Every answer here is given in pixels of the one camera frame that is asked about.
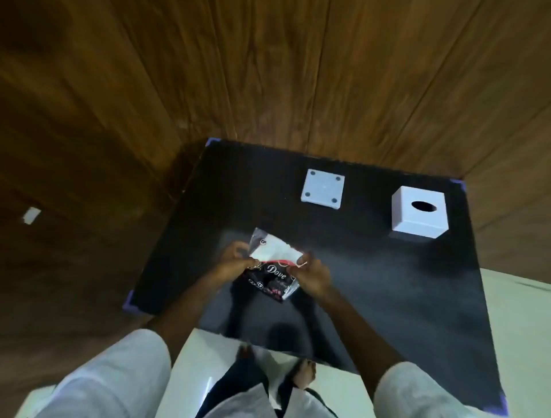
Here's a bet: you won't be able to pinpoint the person's right hand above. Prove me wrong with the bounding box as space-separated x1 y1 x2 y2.
286 253 332 299

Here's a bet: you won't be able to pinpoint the person's left hand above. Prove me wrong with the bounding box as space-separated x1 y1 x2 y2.
213 241 259 282

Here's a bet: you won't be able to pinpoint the black glossy sachet packet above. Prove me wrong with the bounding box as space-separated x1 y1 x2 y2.
234 227 307 304

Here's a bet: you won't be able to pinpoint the person's left forearm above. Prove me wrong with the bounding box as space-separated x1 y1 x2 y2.
148 269 235 350

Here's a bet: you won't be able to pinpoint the person's right forearm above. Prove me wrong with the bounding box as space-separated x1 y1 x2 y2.
306 288 408 376

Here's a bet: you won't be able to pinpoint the black table mat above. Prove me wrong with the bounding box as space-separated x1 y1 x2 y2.
123 138 506 416

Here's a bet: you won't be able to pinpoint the white square lid plate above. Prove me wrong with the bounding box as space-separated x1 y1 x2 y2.
300 169 346 210

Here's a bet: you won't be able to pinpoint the person's left foot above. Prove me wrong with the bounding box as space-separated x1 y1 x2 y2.
235 344 260 367

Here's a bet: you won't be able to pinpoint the person's foot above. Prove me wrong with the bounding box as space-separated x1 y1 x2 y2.
235 344 260 367
290 359 317 391

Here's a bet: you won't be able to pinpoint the person's right foot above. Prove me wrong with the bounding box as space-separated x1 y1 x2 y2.
290 359 317 391

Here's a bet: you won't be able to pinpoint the dark trousers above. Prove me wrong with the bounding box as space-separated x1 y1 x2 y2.
196 357 302 418

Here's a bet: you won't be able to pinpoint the white box with oval hole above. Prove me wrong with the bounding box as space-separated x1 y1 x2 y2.
391 186 449 239

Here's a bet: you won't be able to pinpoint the white shirt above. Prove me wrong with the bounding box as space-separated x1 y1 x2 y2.
34 329 505 418

